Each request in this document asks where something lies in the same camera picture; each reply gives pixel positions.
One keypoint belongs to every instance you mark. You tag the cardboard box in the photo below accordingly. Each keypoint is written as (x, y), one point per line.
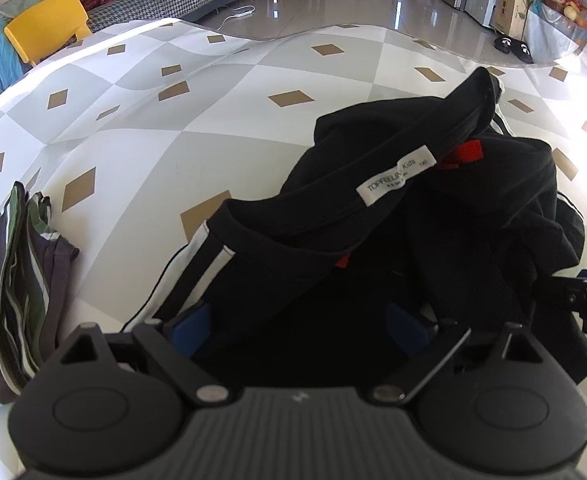
(508, 10)

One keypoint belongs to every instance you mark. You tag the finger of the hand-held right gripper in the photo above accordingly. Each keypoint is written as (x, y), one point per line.
(563, 284)

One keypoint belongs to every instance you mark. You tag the black t-shirt red print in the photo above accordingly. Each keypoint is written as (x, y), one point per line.
(398, 240)

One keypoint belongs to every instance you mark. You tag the green grey striped shirt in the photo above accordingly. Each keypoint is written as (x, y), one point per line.
(8, 310)

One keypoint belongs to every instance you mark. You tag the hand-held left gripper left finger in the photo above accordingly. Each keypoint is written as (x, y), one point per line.
(191, 327)

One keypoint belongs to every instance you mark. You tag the yellow plastic chair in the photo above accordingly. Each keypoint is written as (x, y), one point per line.
(43, 25)

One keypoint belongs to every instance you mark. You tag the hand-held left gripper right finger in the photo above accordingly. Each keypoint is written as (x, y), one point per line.
(403, 325)

